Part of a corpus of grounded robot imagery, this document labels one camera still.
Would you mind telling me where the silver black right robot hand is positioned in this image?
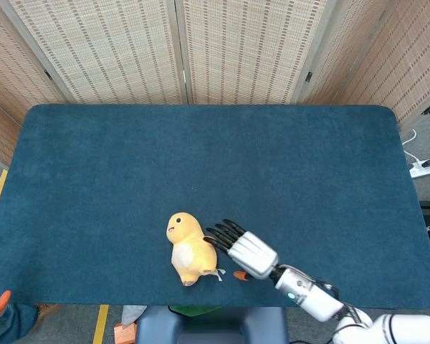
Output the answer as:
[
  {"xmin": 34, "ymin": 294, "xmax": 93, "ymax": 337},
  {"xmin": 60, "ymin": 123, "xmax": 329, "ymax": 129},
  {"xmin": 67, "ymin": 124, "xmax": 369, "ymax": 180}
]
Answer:
[{"xmin": 204, "ymin": 219, "xmax": 280, "ymax": 282}]

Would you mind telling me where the yellow plush chick toy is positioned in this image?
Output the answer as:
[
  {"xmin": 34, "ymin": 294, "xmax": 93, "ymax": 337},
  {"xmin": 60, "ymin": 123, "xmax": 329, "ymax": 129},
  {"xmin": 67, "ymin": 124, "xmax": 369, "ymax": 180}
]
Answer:
[{"xmin": 166, "ymin": 211, "xmax": 226, "ymax": 287}]

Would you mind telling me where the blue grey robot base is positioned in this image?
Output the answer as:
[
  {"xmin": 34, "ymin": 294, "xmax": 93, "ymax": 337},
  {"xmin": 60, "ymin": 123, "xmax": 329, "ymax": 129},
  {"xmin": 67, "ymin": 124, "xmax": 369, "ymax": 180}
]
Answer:
[{"xmin": 135, "ymin": 306, "xmax": 290, "ymax": 344}]

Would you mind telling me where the blue denim cloth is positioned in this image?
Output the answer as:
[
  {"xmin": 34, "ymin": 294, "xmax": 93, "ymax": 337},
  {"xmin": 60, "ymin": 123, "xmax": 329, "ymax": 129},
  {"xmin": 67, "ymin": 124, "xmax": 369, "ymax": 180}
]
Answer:
[{"xmin": 0, "ymin": 302, "xmax": 39, "ymax": 344}]

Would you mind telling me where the brown floor object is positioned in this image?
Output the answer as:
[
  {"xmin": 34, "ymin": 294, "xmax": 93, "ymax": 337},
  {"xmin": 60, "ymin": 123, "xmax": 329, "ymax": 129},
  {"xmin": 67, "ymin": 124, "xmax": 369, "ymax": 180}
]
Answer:
[{"xmin": 34, "ymin": 304, "xmax": 62, "ymax": 320}]

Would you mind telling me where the green cloth piece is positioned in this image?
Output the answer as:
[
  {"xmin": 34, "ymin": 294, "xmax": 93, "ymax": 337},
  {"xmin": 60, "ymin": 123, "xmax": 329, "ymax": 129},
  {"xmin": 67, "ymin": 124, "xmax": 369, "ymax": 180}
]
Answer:
[{"xmin": 168, "ymin": 305, "xmax": 224, "ymax": 318}]

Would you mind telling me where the blue felt table mat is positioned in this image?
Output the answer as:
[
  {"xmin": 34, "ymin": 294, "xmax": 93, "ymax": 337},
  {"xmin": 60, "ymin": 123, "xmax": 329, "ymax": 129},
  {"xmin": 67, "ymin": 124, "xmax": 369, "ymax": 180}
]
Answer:
[{"xmin": 0, "ymin": 103, "xmax": 430, "ymax": 310}]

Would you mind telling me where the orange foam block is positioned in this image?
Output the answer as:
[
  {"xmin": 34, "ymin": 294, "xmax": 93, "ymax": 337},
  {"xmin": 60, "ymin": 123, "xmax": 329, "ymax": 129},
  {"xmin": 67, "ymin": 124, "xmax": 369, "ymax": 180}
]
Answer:
[{"xmin": 113, "ymin": 322, "xmax": 138, "ymax": 344}]

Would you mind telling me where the grey cloth piece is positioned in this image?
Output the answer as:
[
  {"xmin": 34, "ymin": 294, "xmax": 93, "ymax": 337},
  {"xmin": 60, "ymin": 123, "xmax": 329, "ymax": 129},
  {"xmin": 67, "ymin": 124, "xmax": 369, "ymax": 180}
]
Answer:
[{"xmin": 120, "ymin": 305, "xmax": 148, "ymax": 325}]

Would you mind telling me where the white power strip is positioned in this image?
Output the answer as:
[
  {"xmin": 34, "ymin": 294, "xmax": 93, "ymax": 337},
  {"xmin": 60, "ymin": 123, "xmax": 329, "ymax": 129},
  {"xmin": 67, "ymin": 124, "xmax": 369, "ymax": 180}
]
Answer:
[{"xmin": 409, "ymin": 161, "xmax": 430, "ymax": 179}]

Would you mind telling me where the woven bamboo screen panel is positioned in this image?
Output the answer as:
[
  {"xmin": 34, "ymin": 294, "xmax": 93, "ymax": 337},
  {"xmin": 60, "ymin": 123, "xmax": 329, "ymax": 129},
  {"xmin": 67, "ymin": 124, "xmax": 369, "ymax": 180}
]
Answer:
[
  {"xmin": 304, "ymin": 0, "xmax": 430, "ymax": 134},
  {"xmin": 0, "ymin": 0, "xmax": 188, "ymax": 105},
  {"xmin": 0, "ymin": 0, "xmax": 70, "ymax": 166},
  {"xmin": 174, "ymin": 0, "xmax": 338, "ymax": 105}
]

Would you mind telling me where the white power cable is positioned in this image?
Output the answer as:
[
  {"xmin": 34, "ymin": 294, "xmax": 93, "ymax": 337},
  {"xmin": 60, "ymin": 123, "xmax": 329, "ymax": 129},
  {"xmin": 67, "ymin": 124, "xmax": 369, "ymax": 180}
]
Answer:
[{"xmin": 401, "ymin": 128, "xmax": 423, "ymax": 166}]

